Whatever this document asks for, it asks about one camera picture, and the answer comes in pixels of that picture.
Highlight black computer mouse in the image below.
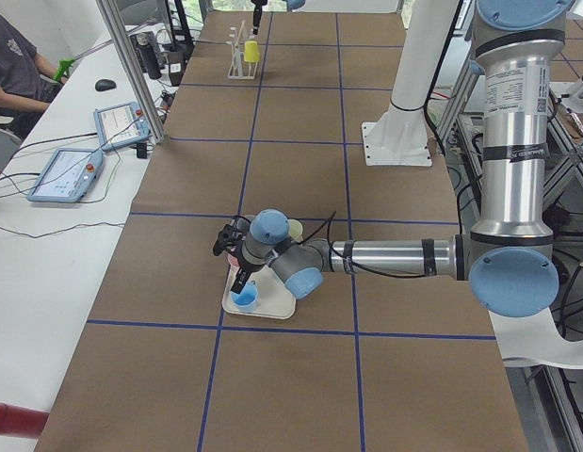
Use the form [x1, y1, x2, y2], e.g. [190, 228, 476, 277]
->
[94, 79, 117, 92]

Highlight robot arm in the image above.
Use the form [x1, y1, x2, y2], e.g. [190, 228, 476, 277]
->
[213, 1, 571, 317]
[251, 0, 306, 36]

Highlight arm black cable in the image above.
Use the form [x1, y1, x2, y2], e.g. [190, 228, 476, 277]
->
[298, 210, 462, 280]

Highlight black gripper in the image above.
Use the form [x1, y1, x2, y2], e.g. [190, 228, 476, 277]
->
[212, 216, 253, 294]

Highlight blue teach pendant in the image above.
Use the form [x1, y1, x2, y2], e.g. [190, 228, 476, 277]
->
[93, 102, 151, 152]
[26, 148, 104, 203]

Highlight black small box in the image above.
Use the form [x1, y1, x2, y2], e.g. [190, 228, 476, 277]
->
[135, 142, 149, 159]

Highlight blue teach pendant near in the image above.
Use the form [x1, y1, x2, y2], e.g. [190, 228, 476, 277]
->
[26, 148, 104, 203]

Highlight aluminium frame post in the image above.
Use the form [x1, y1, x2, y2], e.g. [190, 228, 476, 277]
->
[95, 0, 166, 144]

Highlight brown paper table mat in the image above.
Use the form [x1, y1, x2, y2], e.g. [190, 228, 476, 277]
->
[38, 12, 527, 451]

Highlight seated person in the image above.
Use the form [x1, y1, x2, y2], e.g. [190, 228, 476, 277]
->
[0, 11, 66, 187]

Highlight beige paper cup tray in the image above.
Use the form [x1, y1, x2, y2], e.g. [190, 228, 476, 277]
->
[221, 266, 296, 319]

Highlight blue teach pendant far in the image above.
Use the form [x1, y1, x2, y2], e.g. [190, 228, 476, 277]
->
[93, 102, 151, 152]

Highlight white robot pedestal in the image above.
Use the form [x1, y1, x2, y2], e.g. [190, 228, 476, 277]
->
[362, 0, 462, 167]

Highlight white wire cup rack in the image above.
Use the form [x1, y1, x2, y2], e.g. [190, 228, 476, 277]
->
[227, 20, 260, 80]

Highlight pink plastic cup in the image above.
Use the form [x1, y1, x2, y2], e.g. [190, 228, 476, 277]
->
[228, 254, 239, 267]

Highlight pale green plastic cup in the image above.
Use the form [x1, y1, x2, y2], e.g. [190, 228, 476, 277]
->
[288, 218, 303, 243]

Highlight blue plastic cup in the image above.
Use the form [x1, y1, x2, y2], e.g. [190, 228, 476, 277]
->
[230, 282, 258, 313]

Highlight yellow plastic cup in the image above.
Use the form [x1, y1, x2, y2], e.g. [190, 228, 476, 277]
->
[243, 40, 260, 64]

